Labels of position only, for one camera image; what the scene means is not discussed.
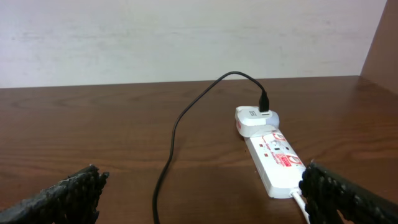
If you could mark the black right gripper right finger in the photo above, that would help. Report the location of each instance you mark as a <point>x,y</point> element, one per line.
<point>333,199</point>

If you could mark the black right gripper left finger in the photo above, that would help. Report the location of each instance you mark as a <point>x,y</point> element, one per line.
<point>72,200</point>

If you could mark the white power strip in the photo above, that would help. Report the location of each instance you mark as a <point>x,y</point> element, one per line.
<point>278,165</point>

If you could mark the brown cardboard side panel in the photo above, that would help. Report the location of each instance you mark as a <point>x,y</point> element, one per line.
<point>380,65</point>

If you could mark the white USB wall charger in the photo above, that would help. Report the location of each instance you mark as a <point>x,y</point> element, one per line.
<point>251,123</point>

